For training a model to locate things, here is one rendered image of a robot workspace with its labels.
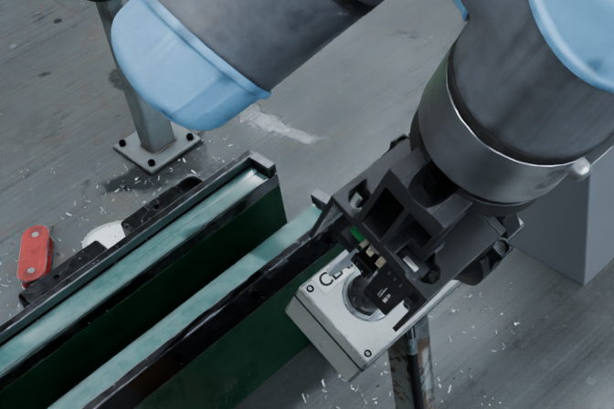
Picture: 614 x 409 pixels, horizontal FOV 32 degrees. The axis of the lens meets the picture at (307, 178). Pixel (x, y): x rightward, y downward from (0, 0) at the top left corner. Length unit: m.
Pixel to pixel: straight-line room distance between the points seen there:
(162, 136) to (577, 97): 0.94
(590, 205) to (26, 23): 0.93
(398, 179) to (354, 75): 0.90
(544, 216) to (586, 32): 0.69
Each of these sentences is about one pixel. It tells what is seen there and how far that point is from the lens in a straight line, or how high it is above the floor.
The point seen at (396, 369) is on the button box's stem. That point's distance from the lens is 0.87.
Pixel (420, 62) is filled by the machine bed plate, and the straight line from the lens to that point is 1.38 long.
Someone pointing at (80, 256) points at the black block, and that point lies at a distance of 1.12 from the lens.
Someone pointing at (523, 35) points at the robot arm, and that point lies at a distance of 0.40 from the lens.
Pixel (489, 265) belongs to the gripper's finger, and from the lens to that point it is 0.60.
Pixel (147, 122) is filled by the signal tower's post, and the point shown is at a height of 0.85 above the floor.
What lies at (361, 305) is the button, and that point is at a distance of 0.72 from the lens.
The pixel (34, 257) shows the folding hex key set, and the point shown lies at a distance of 1.21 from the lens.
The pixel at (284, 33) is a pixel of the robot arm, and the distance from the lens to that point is 0.46.
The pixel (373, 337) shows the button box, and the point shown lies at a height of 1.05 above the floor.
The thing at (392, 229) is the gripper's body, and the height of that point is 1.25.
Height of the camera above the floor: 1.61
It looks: 41 degrees down
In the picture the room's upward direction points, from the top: 11 degrees counter-clockwise
